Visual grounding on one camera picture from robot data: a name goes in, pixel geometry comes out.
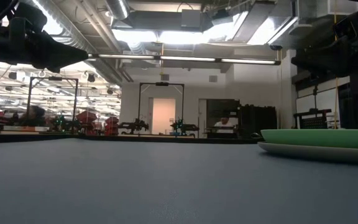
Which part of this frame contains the opaque green plastic plate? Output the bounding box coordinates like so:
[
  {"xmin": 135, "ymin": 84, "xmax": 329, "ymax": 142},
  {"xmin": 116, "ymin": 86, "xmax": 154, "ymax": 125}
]
[{"xmin": 260, "ymin": 129, "xmax": 358, "ymax": 149}]

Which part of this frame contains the person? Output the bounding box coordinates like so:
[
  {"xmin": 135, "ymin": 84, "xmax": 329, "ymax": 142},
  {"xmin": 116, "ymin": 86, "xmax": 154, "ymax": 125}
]
[
  {"xmin": 213, "ymin": 116, "xmax": 236, "ymax": 129},
  {"xmin": 19, "ymin": 105, "xmax": 47, "ymax": 127}
]

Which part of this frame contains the grey ceiling box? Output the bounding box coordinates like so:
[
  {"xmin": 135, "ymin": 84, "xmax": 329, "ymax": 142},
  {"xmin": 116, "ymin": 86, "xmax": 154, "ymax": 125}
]
[{"xmin": 181, "ymin": 9, "xmax": 203, "ymax": 29}]

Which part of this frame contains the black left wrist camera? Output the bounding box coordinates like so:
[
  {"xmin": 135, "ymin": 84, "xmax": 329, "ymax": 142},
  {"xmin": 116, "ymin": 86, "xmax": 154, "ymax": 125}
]
[{"xmin": 9, "ymin": 2, "xmax": 48, "ymax": 35}]

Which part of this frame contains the white wall board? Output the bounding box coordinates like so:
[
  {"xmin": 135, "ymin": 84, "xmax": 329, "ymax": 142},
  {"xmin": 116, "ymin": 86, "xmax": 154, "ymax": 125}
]
[{"xmin": 295, "ymin": 88, "xmax": 341, "ymax": 129}]

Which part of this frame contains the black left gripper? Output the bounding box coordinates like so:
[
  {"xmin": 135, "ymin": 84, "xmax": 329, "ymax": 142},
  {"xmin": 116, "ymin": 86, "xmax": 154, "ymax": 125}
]
[{"xmin": 0, "ymin": 29, "xmax": 89, "ymax": 74}]

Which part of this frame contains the black table frame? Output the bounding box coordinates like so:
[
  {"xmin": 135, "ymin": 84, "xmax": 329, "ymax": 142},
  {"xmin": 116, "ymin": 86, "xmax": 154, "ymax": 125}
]
[{"xmin": 0, "ymin": 132, "xmax": 262, "ymax": 144}]

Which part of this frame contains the black perforated stand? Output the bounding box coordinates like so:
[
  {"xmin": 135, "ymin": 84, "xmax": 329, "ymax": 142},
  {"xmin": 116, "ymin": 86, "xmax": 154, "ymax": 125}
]
[{"xmin": 293, "ymin": 86, "xmax": 333, "ymax": 129}]

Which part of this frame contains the large grey plastic plate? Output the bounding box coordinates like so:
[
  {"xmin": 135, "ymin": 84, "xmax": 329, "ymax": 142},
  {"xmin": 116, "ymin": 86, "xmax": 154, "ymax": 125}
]
[{"xmin": 257, "ymin": 141, "xmax": 358, "ymax": 165}]

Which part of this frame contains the long ceiling light bar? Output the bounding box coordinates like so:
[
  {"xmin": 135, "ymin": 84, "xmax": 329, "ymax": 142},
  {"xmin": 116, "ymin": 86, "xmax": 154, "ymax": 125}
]
[{"xmin": 87, "ymin": 53, "xmax": 282, "ymax": 66}]

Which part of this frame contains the black gantry frame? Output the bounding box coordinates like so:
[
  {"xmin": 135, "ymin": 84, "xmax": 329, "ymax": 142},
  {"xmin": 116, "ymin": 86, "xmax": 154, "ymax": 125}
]
[
  {"xmin": 26, "ymin": 77, "xmax": 79, "ymax": 125},
  {"xmin": 137, "ymin": 82, "xmax": 185, "ymax": 135}
]

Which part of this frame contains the black cabinet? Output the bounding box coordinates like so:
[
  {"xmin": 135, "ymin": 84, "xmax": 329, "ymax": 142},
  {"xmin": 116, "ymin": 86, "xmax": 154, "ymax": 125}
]
[{"xmin": 206, "ymin": 98, "xmax": 278, "ymax": 139}]

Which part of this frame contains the silver ventilation duct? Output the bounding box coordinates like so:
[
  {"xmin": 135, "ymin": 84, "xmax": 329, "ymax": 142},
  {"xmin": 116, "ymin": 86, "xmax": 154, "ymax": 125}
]
[{"xmin": 20, "ymin": 0, "xmax": 133, "ymax": 85}]

